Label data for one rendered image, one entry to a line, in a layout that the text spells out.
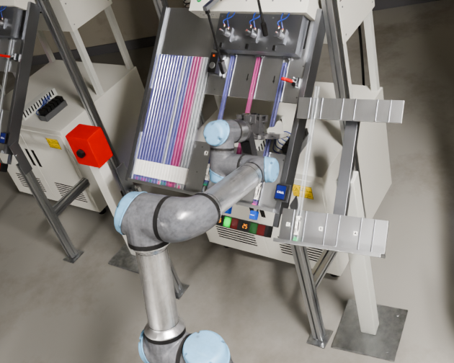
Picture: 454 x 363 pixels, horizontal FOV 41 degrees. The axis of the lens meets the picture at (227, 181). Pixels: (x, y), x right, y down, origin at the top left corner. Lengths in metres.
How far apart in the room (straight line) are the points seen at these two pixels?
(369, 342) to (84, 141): 1.45
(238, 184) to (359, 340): 1.11
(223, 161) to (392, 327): 1.11
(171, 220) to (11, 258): 2.21
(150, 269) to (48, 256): 1.91
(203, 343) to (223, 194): 0.41
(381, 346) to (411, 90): 1.88
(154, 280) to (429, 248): 1.57
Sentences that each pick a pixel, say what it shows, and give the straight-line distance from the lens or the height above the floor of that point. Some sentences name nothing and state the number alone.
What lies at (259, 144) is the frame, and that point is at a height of 0.66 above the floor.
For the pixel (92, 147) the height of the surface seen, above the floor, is 0.73.
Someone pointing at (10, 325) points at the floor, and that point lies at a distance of 3.23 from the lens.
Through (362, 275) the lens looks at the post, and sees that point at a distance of 2.30.
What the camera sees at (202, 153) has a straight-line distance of 2.26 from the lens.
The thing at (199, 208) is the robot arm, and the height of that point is 1.14.
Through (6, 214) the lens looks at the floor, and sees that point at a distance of 3.97.
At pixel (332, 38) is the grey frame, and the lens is 2.21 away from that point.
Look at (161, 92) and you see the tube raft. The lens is 2.42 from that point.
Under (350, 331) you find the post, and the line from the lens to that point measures 2.59.
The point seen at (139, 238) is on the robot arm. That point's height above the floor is 1.10.
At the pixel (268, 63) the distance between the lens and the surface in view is 2.20.
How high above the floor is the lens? 2.08
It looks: 37 degrees down
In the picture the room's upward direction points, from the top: 17 degrees counter-clockwise
